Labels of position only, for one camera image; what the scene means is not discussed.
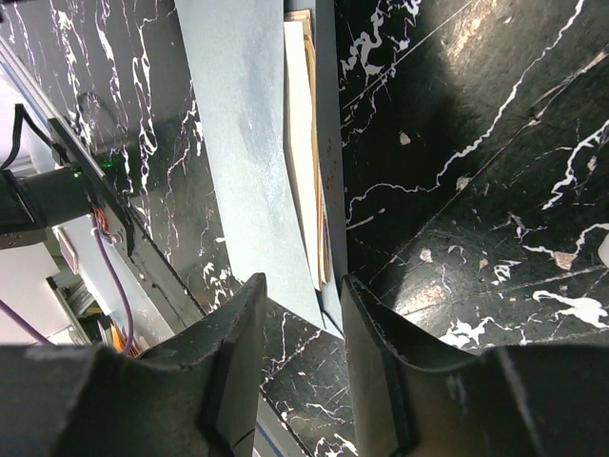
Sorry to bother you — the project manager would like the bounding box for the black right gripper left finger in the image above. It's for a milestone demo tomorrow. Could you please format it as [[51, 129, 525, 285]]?
[[1, 273, 267, 456]]

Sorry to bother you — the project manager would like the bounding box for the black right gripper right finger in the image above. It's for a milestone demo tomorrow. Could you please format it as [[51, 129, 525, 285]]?
[[341, 275, 608, 456]]

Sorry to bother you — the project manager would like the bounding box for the grey paper envelope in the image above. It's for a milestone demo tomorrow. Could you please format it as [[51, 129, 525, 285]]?
[[176, 1, 347, 336]]

